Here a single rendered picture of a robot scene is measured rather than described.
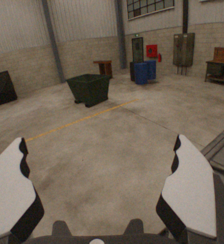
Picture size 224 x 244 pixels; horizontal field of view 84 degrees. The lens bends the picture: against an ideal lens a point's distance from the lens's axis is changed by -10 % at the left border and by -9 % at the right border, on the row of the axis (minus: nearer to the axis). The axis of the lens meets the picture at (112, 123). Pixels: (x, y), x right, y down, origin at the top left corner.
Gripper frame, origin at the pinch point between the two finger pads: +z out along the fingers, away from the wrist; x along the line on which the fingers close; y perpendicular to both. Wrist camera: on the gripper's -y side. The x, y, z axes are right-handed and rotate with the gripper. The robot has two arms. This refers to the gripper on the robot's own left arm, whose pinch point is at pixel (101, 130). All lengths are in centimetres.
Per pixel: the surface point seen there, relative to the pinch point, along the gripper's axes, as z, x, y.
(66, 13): 954, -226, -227
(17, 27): 814, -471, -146
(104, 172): 135, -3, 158
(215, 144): 30, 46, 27
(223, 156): 22, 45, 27
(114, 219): 63, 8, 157
